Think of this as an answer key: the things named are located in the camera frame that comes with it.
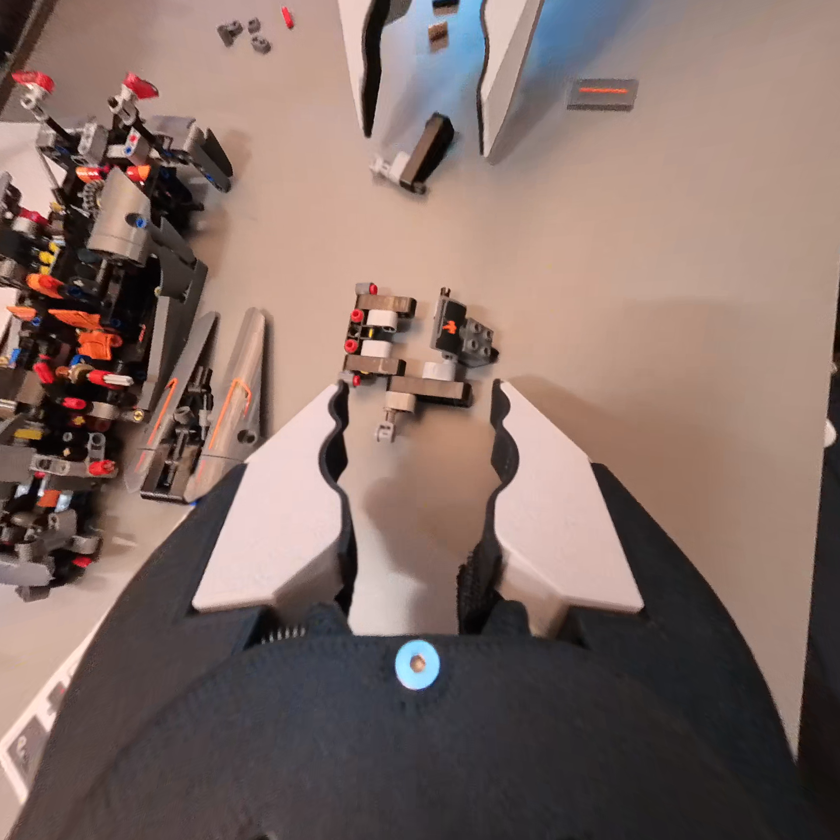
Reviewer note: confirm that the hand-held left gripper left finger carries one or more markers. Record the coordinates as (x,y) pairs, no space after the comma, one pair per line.
(275,525)

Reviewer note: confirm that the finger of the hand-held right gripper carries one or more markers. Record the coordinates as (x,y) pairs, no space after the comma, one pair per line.
(354,52)
(512,52)

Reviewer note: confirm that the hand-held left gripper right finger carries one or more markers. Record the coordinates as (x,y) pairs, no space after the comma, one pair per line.
(564,525)

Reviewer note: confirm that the black lego beam with connector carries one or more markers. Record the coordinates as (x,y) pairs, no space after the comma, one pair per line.
(439,390)
(430,148)

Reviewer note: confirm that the black printed lego block assembly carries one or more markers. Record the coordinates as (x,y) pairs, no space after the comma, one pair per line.
(449,328)

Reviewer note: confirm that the small black grey brick assembly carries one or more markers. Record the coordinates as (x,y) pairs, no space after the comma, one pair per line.
(387,303)

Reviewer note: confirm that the small brown lego tile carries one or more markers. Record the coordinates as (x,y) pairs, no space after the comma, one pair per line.
(439,35)

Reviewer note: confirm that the grey lego wing panel assembly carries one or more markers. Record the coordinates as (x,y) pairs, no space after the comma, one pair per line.
(246,367)

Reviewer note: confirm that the large lego car chassis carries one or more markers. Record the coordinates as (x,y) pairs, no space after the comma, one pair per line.
(118,223)

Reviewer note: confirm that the black tile with orange stripe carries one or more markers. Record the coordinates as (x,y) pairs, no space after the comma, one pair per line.
(600,95)

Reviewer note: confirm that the white sticker sheet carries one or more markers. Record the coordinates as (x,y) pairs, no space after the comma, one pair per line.
(33,735)

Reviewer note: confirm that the white paper sheet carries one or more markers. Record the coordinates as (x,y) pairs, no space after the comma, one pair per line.
(19,151)

